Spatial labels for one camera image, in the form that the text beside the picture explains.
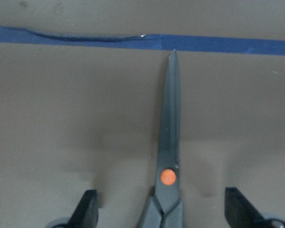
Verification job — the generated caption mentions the grey orange scissors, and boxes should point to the grey orange scissors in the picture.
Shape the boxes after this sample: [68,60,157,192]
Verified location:
[137,50,183,228]

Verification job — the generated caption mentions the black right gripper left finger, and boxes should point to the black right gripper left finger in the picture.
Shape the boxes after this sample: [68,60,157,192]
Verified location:
[67,190,98,228]

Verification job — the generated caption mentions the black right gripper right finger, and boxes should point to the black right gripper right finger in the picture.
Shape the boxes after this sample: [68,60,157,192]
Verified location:
[224,187,274,228]

